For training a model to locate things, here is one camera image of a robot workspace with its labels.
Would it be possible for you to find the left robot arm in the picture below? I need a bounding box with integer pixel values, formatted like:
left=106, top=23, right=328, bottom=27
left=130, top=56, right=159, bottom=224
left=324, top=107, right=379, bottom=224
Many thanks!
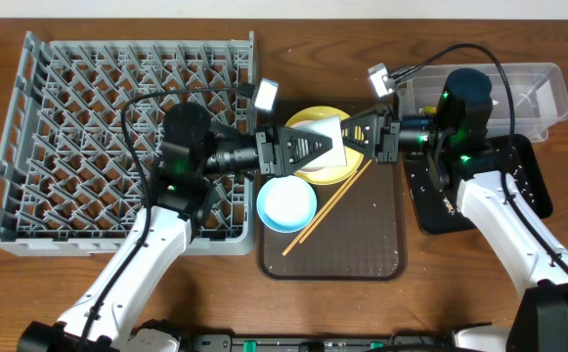
left=17, top=103, right=334, bottom=351

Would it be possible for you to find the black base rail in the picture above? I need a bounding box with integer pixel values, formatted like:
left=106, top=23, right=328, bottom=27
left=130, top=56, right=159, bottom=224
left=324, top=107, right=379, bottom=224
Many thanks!
left=128, top=320, right=453, bottom=352

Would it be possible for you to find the clear plastic bin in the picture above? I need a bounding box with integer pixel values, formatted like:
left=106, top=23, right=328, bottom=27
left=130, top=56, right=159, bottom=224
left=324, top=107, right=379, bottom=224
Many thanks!
left=401, top=63, right=568, bottom=142

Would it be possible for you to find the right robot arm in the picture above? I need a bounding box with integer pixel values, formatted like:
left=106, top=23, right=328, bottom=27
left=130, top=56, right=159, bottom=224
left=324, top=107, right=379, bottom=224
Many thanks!
left=341, top=68, right=568, bottom=351

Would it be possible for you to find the light blue bowl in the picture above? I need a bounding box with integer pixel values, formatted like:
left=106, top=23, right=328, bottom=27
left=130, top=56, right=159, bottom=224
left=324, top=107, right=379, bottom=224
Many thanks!
left=256, top=176, right=318, bottom=233

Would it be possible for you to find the wooden chopstick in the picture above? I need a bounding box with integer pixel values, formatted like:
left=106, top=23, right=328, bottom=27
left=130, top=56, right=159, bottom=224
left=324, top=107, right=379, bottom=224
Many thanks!
left=282, top=158, right=372, bottom=257
left=297, top=160, right=373, bottom=245

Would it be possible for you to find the brown plastic tray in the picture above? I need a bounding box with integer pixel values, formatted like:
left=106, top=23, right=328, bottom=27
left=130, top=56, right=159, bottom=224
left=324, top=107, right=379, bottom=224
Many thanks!
left=256, top=96, right=408, bottom=282

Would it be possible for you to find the grey plastic dishwasher rack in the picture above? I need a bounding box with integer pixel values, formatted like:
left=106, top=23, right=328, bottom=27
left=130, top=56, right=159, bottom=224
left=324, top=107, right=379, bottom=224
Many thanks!
left=0, top=33, right=258, bottom=256

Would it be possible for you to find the yellow round plate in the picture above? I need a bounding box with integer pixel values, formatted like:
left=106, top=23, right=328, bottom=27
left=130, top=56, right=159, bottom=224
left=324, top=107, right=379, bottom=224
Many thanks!
left=285, top=106, right=364, bottom=186

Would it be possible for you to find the black waste tray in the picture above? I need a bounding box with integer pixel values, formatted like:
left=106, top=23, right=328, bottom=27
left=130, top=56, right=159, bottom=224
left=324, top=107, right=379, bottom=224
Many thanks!
left=404, top=135, right=553, bottom=235

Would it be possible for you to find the white cup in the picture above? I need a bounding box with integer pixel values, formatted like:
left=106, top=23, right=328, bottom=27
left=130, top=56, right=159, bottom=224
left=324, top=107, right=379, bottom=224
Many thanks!
left=292, top=114, right=347, bottom=173

